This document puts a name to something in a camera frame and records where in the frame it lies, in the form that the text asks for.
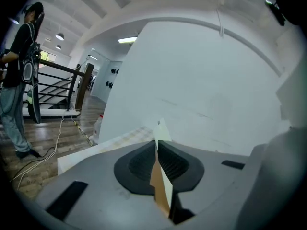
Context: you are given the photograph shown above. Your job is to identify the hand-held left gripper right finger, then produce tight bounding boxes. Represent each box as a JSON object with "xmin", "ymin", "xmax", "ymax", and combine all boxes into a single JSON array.
[{"xmin": 158, "ymin": 139, "xmax": 205, "ymax": 225}]

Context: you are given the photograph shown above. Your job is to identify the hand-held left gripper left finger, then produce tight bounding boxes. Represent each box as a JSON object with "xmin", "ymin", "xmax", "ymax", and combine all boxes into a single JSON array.
[{"xmin": 114, "ymin": 139, "xmax": 157, "ymax": 196}]

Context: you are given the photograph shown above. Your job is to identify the white plastic jug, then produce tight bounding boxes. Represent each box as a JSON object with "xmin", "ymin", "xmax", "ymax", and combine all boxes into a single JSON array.
[{"xmin": 93, "ymin": 114, "xmax": 105, "ymax": 144}]

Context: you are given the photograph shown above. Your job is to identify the yellow black floor tape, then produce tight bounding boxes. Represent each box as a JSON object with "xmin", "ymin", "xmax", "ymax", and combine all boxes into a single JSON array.
[{"xmin": 73, "ymin": 120, "xmax": 94, "ymax": 146}]

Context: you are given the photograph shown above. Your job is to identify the black stair railing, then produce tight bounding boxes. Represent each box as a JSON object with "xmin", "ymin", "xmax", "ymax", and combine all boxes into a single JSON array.
[{"xmin": 23, "ymin": 58, "xmax": 94, "ymax": 112}]

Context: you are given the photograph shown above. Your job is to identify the long ceiling tube light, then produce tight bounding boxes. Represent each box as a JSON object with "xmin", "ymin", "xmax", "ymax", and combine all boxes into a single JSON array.
[{"xmin": 117, "ymin": 36, "xmax": 138, "ymax": 44}]

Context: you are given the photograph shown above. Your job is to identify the white floor cable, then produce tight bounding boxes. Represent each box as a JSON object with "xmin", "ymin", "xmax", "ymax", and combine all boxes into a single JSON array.
[{"xmin": 12, "ymin": 109, "xmax": 66, "ymax": 189}]

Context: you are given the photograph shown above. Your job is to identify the black floor cable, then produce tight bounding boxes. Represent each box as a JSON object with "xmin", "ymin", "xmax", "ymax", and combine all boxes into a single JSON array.
[{"xmin": 9, "ymin": 146, "xmax": 56, "ymax": 177}]

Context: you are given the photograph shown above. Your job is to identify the row of black wall-hung items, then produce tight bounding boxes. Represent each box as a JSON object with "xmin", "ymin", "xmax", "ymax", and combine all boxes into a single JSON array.
[{"xmin": 105, "ymin": 68, "xmax": 120, "ymax": 89}]

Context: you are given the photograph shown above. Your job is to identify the white wall pipe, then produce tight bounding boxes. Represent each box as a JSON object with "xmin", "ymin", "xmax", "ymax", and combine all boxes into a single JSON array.
[{"xmin": 143, "ymin": 16, "xmax": 283, "ymax": 78}]

